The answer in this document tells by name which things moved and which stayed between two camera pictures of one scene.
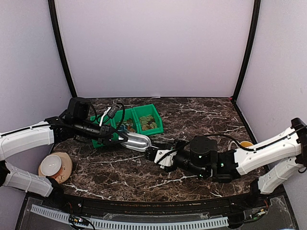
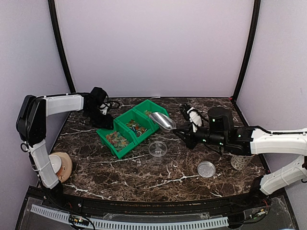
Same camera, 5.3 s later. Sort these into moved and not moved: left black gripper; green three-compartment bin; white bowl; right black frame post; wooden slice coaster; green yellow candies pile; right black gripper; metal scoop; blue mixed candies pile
Moved: left black gripper; green three-compartment bin; metal scoop; right black gripper; green yellow candies pile; blue mixed candies pile
Not moved: right black frame post; wooden slice coaster; white bowl
